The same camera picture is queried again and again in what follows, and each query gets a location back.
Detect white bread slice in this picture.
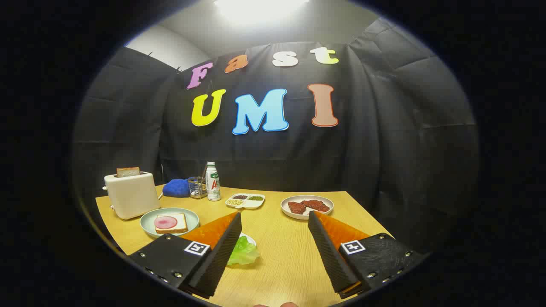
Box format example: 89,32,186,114
154,213,189,235

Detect metal wire holder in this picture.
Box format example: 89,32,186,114
188,176,208,200

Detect white drink bottle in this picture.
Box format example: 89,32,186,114
206,162,221,202

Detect green lettuce leaf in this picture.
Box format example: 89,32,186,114
227,236,261,266

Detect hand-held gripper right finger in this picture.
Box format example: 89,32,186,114
308,211,428,299

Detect pale green round plate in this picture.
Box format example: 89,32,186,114
140,208,200,237

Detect white round bowl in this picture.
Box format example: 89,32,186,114
280,195,334,220

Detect white divided dish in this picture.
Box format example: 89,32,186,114
225,193,265,209

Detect black backdrop cloth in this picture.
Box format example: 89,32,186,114
73,17,480,256

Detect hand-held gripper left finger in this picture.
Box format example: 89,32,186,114
129,212,242,298

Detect white toaster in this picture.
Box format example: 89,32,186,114
102,171,161,220

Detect blue cloth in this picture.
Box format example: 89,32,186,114
163,178,191,198

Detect ceiling light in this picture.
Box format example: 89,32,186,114
213,0,310,22

